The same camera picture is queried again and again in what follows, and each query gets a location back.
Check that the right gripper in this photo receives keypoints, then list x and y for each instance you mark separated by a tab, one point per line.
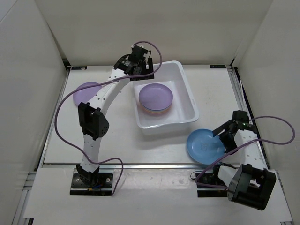
228	145

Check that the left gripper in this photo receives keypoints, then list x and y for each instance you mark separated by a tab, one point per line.
149	70

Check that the blue plate front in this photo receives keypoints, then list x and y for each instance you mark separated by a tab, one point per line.
203	147

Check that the purple plate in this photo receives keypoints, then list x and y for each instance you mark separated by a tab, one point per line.
85	95
155	92

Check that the white plastic bin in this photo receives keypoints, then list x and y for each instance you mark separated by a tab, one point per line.
184	110

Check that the light blue plate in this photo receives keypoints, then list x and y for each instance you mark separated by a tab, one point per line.
156	106

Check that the orange plate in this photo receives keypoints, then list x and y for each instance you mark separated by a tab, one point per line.
164	110

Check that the cream plate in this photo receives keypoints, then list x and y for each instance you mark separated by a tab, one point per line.
156	110

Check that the pink plate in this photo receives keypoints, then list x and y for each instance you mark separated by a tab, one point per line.
155	115

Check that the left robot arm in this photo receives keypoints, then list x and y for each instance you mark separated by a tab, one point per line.
92	114

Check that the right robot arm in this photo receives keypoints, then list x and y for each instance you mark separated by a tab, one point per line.
251	184

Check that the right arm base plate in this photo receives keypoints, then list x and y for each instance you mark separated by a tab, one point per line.
210	186

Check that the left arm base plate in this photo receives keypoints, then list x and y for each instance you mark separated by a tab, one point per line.
102	185

